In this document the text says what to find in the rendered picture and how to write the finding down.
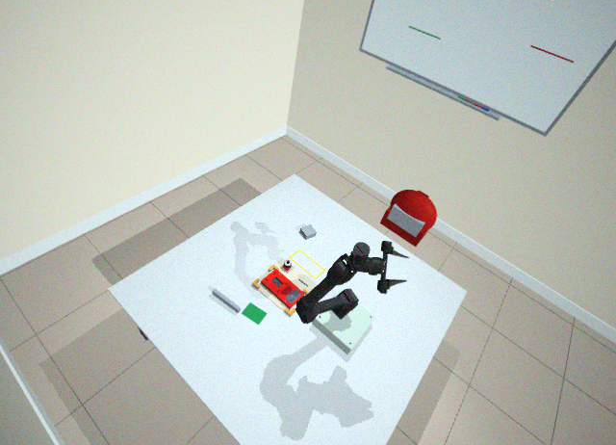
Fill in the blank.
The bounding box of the grey rectangular bar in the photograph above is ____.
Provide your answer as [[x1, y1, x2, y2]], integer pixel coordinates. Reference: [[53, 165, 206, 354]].
[[212, 288, 241, 314]]

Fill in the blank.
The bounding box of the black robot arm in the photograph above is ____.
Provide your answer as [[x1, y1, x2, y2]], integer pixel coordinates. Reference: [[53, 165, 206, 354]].
[[295, 242, 371, 325]]

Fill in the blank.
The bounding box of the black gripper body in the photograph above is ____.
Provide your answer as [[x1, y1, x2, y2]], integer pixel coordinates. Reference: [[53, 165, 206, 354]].
[[365, 241, 393, 295]]

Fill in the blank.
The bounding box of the green flat rectangle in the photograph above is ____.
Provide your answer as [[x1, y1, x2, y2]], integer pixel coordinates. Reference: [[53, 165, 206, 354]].
[[241, 302, 267, 325]]

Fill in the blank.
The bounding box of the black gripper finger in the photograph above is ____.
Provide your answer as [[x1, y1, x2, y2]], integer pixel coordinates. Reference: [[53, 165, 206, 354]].
[[386, 279, 407, 290], [390, 247, 410, 258]]

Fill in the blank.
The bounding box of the light blue block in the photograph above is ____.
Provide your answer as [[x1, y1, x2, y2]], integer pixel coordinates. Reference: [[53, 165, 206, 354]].
[[299, 224, 317, 240]]

